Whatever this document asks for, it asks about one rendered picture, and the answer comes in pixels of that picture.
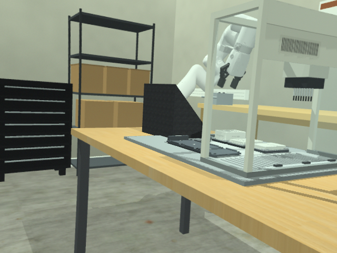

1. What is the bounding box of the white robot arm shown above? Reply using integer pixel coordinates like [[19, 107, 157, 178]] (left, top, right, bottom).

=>
[[177, 56, 207, 99]]

